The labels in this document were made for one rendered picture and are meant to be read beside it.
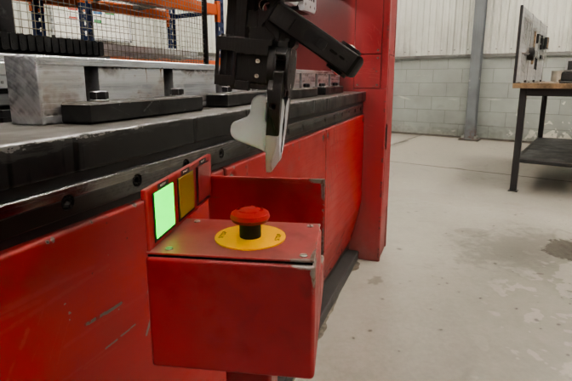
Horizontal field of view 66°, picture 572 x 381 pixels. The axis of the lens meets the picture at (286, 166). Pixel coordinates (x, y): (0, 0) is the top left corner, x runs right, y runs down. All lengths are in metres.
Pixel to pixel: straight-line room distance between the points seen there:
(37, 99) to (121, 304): 0.30
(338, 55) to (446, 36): 7.13
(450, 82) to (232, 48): 7.13
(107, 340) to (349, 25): 1.86
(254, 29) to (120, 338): 0.45
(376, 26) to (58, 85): 1.72
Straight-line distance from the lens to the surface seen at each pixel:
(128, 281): 0.67
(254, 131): 0.51
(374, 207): 2.29
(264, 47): 0.49
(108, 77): 0.79
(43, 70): 0.70
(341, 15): 2.26
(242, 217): 0.43
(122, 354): 0.71
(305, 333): 0.43
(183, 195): 0.50
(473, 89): 7.26
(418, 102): 7.72
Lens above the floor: 0.94
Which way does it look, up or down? 11 degrees down
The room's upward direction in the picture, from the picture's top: straight up
